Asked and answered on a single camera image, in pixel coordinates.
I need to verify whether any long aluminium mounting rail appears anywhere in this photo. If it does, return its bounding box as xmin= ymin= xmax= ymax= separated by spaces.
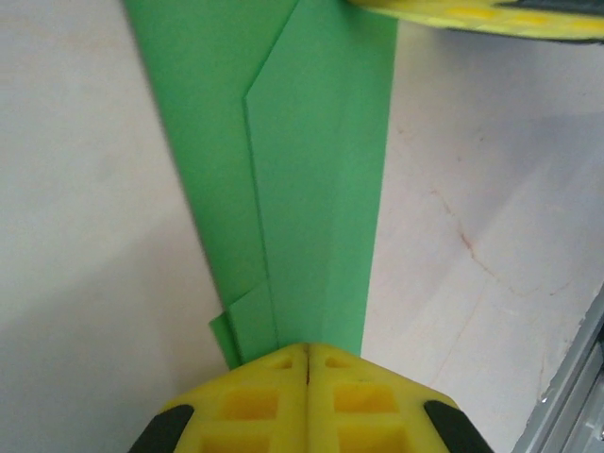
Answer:
xmin=512 ymin=281 xmax=604 ymax=453

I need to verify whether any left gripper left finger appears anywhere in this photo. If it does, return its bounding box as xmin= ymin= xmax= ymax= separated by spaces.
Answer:
xmin=126 ymin=343 xmax=309 ymax=453

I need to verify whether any green square paper sheet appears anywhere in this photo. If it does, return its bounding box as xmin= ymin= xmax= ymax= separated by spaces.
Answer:
xmin=120 ymin=0 xmax=400 ymax=374

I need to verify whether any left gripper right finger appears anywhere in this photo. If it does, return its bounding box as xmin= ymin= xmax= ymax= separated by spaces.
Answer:
xmin=307 ymin=343 xmax=492 ymax=453

